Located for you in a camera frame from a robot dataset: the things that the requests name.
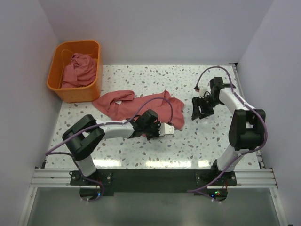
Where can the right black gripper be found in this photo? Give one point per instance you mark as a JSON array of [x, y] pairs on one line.
[[196, 113]]

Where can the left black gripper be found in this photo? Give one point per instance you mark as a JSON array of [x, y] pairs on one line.
[[156, 125]]

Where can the pink t shirt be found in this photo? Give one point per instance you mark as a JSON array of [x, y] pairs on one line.
[[80, 72], [121, 105]]

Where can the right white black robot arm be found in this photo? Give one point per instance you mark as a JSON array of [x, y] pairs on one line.
[[247, 130]]

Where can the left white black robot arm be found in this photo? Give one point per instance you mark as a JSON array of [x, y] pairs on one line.
[[84, 136]]

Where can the pink t shirt in basket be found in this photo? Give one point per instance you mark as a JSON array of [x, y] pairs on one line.
[[80, 72]]

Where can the orange plastic laundry basket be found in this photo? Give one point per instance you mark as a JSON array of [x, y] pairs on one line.
[[62, 58]]

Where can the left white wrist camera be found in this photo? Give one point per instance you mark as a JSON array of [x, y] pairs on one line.
[[166, 129]]

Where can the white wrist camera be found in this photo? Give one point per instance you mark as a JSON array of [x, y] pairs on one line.
[[166, 129], [202, 91]]

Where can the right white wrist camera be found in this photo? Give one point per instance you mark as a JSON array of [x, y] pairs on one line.
[[202, 91]]

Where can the aluminium front rail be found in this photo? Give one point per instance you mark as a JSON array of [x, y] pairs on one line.
[[259, 178]]

